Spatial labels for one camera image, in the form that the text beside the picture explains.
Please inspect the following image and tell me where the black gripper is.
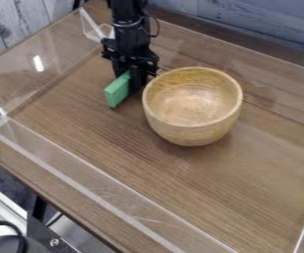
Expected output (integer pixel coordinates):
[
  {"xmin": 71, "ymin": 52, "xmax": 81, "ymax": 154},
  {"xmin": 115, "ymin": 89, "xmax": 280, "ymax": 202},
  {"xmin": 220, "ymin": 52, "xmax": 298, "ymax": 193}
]
[{"xmin": 100, "ymin": 19, "xmax": 159, "ymax": 95}]

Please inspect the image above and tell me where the black table leg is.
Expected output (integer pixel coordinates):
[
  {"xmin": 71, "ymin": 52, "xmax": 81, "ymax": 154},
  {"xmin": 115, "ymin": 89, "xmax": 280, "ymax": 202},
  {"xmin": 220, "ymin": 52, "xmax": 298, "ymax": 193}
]
[{"xmin": 32, "ymin": 197, "xmax": 48, "ymax": 222}]

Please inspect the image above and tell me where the clear acrylic enclosure wall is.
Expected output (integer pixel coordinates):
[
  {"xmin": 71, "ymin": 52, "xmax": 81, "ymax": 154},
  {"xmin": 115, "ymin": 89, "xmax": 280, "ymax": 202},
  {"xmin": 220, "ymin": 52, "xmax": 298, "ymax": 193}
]
[{"xmin": 0, "ymin": 11, "xmax": 304, "ymax": 253}]

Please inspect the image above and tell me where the green rectangular block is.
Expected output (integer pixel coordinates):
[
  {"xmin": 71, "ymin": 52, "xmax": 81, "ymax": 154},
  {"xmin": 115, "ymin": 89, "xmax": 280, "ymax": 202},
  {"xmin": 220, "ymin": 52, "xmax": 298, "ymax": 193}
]
[{"xmin": 104, "ymin": 71, "xmax": 129, "ymax": 108}]

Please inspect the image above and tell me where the brown wooden bowl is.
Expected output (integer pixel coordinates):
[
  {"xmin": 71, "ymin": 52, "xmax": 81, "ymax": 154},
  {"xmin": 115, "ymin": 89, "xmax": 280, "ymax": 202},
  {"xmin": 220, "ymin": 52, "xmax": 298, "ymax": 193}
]
[{"xmin": 141, "ymin": 66, "xmax": 243, "ymax": 146}]

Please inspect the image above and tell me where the black metal mount plate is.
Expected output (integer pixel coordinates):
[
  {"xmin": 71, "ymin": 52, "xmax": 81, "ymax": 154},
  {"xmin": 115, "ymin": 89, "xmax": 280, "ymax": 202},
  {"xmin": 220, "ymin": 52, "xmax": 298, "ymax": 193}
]
[{"xmin": 24, "ymin": 215, "xmax": 80, "ymax": 253}]

